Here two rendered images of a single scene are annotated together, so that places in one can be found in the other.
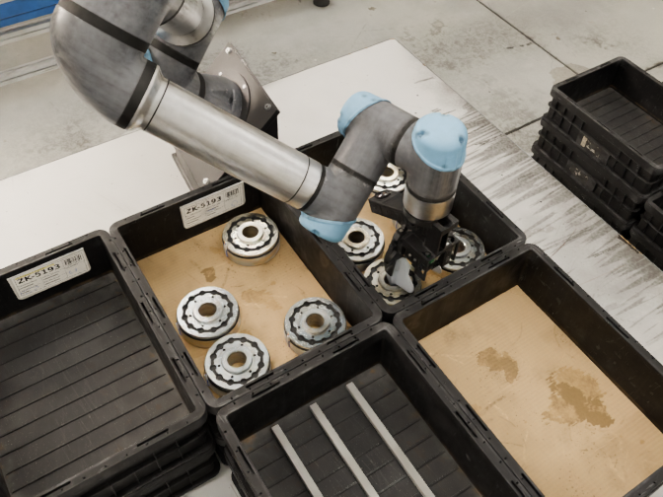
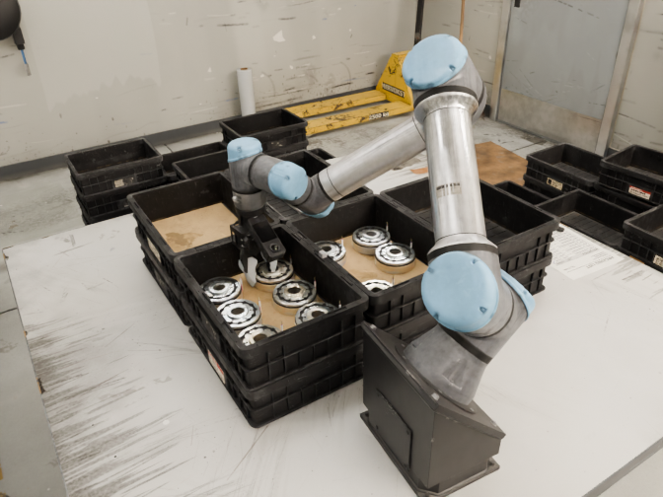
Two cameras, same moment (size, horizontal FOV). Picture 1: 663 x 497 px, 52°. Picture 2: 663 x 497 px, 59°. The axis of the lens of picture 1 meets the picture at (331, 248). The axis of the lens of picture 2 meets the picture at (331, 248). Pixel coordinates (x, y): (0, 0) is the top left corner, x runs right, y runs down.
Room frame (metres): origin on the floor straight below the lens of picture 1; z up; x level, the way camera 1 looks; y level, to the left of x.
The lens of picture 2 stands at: (1.89, 0.11, 1.67)
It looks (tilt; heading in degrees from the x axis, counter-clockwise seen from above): 32 degrees down; 183
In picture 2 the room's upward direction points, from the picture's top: 2 degrees counter-clockwise
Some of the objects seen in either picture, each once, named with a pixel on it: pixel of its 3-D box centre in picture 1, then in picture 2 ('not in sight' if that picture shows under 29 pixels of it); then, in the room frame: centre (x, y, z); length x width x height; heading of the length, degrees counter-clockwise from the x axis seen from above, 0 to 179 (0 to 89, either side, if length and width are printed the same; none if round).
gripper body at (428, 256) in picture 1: (425, 233); (251, 226); (0.70, -0.15, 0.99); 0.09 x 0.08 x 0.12; 40
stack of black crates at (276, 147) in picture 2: not in sight; (266, 160); (-1.12, -0.41, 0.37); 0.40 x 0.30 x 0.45; 124
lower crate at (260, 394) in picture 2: not in sight; (271, 335); (0.83, -0.10, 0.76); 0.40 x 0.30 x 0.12; 34
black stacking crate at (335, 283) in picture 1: (243, 292); (374, 258); (0.66, 0.15, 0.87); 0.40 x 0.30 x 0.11; 34
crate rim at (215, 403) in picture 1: (240, 273); (374, 242); (0.66, 0.15, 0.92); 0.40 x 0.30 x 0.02; 34
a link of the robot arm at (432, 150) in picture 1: (434, 156); (247, 165); (0.71, -0.14, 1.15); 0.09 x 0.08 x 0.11; 52
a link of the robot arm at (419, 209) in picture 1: (430, 194); (248, 196); (0.71, -0.14, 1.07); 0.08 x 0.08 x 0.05
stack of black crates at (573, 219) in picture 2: not in sight; (586, 249); (-0.26, 1.08, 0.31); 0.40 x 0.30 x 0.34; 34
